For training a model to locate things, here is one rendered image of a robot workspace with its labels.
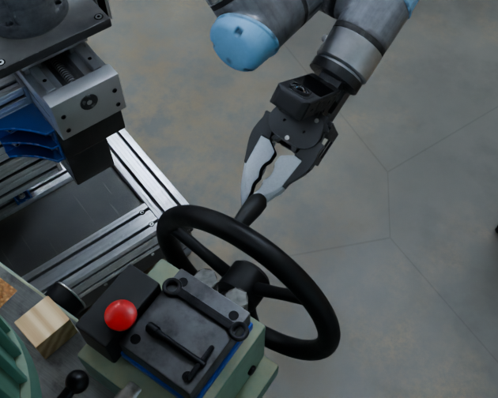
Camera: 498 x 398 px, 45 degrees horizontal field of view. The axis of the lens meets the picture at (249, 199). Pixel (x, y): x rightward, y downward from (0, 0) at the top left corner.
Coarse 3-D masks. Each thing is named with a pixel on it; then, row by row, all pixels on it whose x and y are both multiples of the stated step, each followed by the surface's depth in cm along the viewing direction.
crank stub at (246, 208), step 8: (248, 200) 74; (256, 200) 73; (264, 200) 74; (240, 208) 73; (248, 208) 73; (256, 208) 73; (264, 208) 74; (240, 216) 72; (248, 216) 72; (256, 216) 73; (248, 224) 73
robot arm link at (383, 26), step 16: (336, 0) 77; (352, 0) 75; (368, 0) 74; (384, 0) 74; (400, 0) 74; (416, 0) 76; (336, 16) 79; (352, 16) 75; (368, 16) 74; (384, 16) 74; (400, 16) 75; (368, 32) 74; (384, 32) 75; (384, 48) 76
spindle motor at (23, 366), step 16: (0, 320) 32; (0, 336) 31; (16, 336) 34; (0, 352) 29; (16, 352) 33; (0, 368) 30; (16, 368) 31; (32, 368) 34; (0, 384) 28; (16, 384) 32; (32, 384) 33
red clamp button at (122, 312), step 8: (112, 304) 56; (120, 304) 56; (128, 304) 56; (104, 312) 56; (112, 312) 56; (120, 312) 56; (128, 312) 56; (136, 312) 56; (104, 320) 56; (112, 320) 55; (120, 320) 55; (128, 320) 55; (112, 328) 55; (120, 328) 55; (128, 328) 56
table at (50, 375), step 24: (0, 264) 73; (24, 288) 71; (0, 312) 69; (24, 312) 69; (24, 336) 68; (72, 336) 68; (48, 360) 66; (72, 360) 66; (264, 360) 69; (48, 384) 65; (96, 384) 65; (264, 384) 68
